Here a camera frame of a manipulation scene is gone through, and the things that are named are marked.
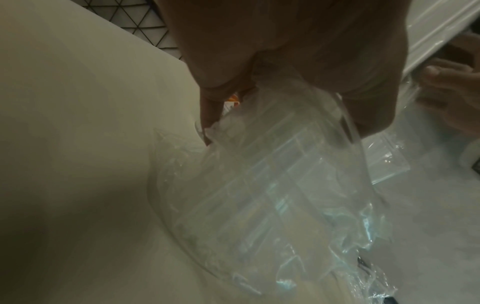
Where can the person's left hand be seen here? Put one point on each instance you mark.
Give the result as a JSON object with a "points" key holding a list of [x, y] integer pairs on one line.
{"points": [[281, 29]]}

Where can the person's right hand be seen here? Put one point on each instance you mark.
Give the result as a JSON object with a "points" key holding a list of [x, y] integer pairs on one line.
{"points": [[461, 95]]}

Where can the handful of clear straws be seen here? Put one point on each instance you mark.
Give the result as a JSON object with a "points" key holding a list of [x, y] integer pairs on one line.
{"points": [[431, 29]]}

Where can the pack of straws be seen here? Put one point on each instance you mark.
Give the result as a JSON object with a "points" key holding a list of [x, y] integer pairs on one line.
{"points": [[270, 178]]}

